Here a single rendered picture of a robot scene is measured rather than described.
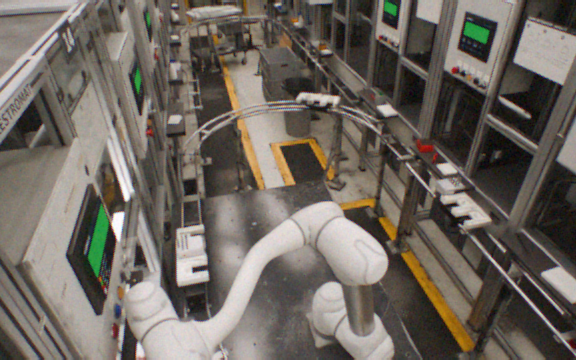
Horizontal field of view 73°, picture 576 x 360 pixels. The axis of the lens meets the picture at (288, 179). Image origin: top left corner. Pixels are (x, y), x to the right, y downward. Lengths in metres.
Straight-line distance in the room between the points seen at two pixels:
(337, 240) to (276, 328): 0.88
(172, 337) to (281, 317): 1.04
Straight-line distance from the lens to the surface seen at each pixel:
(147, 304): 1.01
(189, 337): 0.97
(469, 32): 2.40
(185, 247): 1.99
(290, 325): 1.93
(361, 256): 1.11
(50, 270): 0.83
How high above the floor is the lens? 2.29
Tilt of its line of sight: 36 degrees down
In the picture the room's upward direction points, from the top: 2 degrees counter-clockwise
